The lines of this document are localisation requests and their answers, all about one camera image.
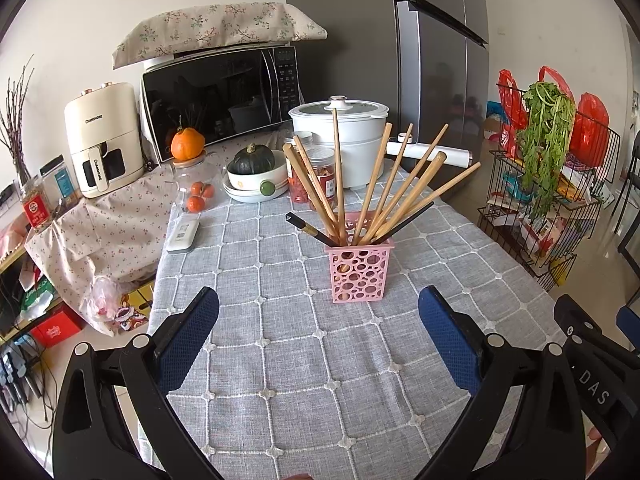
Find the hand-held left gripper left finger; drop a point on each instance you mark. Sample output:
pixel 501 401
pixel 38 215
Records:
pixel 187 340

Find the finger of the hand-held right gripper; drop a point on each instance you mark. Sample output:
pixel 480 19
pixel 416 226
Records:
pixel 629 327

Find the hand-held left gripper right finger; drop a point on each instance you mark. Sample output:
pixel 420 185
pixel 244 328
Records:
pixel 447 345

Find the pink perforated plastic basket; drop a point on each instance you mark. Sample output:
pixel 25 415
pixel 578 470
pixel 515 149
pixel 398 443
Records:
pixel 357 270

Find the group of wooden chopsticks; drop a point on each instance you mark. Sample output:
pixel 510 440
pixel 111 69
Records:
pixel 339 185

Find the crumpled clear plastic bag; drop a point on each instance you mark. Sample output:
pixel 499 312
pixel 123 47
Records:
pixel 107 305

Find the white remote control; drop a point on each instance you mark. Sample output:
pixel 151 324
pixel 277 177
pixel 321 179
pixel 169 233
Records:
pixel 182 235

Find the grey checked tablecloth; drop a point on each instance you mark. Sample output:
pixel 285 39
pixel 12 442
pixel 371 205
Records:
pixel 300 385

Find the black chair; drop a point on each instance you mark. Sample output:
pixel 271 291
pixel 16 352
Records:
pixel 631 200

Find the floral cabinet cover cloth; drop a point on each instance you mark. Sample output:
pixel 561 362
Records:
pixel 115 230

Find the red cardboard box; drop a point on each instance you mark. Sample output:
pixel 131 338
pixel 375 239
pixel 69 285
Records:
pixel 55 330

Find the black chopstick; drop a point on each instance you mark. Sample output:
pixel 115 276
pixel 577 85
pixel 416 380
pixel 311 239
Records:
pixel 312 231
pixel 412 215

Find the glass jar with cork lid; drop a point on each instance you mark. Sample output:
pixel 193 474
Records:
pixel 182 175

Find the white bowl with green knob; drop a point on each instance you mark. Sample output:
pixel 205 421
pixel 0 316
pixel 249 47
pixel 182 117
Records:
pixel 250 185

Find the white wrap roll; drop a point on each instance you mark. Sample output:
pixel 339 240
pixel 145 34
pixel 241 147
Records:
pixel 440 155

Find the dark green squash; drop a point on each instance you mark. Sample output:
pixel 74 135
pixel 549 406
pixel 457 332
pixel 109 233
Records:
pixel 252 160

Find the jar of red berries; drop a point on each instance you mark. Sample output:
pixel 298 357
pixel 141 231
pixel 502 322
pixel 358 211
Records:
pixel 297 180

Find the large orange citrus fruit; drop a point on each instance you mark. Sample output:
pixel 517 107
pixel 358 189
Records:
pixel 187 145

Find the red label clear canister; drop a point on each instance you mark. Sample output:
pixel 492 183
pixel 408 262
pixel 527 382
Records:
pixel 37 207

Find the blue label clear canister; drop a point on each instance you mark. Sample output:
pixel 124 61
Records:
pixel 62 182

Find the red plastic bag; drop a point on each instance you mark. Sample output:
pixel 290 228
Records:
pixel 590 130
pixel 510 110

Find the bunch of green herbs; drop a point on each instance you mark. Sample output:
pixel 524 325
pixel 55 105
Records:
pixel 545 140

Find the white electric cooking pot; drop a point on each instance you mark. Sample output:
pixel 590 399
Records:
pixel 360 150

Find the cream air fryer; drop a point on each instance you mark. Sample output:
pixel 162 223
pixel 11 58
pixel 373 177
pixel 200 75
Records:
pixel 100 130

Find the black microwave oven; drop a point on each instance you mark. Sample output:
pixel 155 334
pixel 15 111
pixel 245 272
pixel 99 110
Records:
pixel 215 100

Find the grey refrigerator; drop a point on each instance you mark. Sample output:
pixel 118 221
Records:
pixel 435 85

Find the bare decorative branches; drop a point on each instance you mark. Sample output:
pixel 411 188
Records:
pixel 12 130

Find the floral microwave cover cloth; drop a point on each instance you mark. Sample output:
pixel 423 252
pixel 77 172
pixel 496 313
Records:
pixel 215 25

